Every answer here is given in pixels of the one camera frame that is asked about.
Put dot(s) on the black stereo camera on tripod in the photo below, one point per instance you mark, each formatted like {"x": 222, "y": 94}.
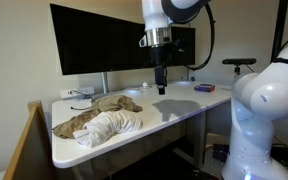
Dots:
{"x": 239, "y": 61}

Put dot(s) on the black wide monitor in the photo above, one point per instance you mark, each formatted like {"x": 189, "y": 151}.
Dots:
{"x": 100, "y": 43}

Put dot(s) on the purple flat box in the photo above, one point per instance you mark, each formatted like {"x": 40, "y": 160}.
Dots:
{"x": 204, "y": 88}

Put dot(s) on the white power strip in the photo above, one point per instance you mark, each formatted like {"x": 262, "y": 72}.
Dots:
{"x": 84, "y": 90}

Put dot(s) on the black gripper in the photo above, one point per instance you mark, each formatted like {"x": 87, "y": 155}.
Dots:
{"x": 160, "y": 55}

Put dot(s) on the small white object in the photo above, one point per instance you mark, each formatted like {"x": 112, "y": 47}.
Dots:
{"x": 145, "y": 85}

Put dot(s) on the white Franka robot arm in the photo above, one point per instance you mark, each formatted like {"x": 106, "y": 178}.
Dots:
{"x": 267, "y": 96}

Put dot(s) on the wooden bed board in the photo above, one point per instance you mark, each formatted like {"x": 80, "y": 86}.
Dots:
{"x": 30, "y": 150}

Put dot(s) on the small dark round object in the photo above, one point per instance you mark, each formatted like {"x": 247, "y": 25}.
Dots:
{"x": 192, "y": 79}

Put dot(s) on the black vertical pole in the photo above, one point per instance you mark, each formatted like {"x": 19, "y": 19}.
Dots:
{"x": 280, "y": 20}

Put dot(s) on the white shirt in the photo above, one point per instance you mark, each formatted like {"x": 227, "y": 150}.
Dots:
{"x": 110, "y": 125}

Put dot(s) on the grey desk leg frame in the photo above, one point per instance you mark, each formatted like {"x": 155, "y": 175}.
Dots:
{"x": 199, "y": 140}

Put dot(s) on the tan crumpled garment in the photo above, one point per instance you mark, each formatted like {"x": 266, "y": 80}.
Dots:
{"x": 112, "y": 103}

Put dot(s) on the dark blue floor box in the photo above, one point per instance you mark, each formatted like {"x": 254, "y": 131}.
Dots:
{"x": 220, "y": 153}

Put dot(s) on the silver monitor stand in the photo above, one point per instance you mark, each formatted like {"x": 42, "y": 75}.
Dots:
{"x": 104, "y": 83}

